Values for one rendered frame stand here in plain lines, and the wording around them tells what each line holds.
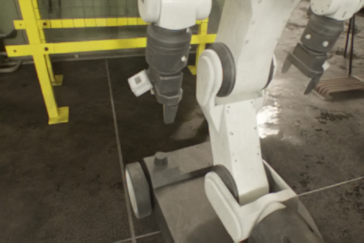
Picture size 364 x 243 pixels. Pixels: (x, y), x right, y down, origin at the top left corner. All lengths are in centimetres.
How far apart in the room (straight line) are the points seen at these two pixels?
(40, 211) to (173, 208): 54
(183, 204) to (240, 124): 34
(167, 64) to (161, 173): 50
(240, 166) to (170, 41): 42
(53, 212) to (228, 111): 78
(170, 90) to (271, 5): 27
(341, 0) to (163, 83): 46
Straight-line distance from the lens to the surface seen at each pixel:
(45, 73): 149
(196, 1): 47
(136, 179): 92
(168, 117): 58
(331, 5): 70
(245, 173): 75
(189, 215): 87
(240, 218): 69
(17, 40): 243
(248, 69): 64
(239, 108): 72
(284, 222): 69
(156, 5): 44
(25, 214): 118
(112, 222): 106
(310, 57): 79
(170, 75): 53
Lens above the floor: 89
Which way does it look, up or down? 33 degrees down
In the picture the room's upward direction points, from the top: 4 degrees clockwise
